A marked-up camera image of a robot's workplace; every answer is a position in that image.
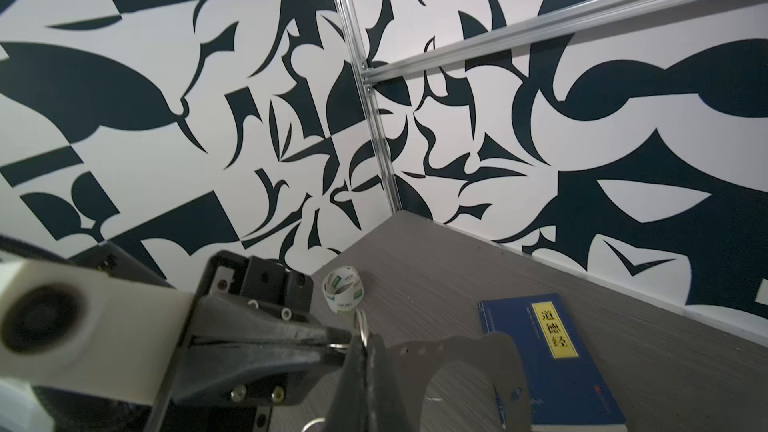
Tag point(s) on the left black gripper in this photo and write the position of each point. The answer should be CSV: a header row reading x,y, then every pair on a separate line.
x,y
236,359

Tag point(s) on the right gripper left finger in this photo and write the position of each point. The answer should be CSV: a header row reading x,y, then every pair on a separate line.
x,y
348,411

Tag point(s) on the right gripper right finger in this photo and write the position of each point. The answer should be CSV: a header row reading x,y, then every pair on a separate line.
x,y
386,410

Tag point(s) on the clear tape roll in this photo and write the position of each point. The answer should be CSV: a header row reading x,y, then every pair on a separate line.
x,y
343,289

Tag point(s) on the blue book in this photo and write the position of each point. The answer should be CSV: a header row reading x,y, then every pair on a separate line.
x,y
567,391

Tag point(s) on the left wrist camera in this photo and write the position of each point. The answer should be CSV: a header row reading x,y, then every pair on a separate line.
x,y
81,330

